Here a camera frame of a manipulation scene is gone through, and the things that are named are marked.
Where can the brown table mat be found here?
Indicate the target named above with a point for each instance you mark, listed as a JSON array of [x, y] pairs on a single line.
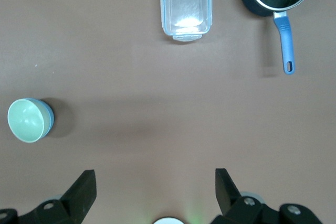
[[170, 103]]

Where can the blue bowl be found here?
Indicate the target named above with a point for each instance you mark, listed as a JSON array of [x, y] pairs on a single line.
[[52, 119]]

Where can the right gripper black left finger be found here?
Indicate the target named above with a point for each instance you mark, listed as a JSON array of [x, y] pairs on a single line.
[[76, 200]]

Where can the green bowl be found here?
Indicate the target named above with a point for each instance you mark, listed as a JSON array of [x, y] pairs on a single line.
[[25, 120]]

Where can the clear plastic food container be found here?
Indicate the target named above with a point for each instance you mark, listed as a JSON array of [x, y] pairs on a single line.
[[185, 3]]

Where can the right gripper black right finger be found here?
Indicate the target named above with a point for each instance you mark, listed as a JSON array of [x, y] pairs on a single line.
[[232, 203]]

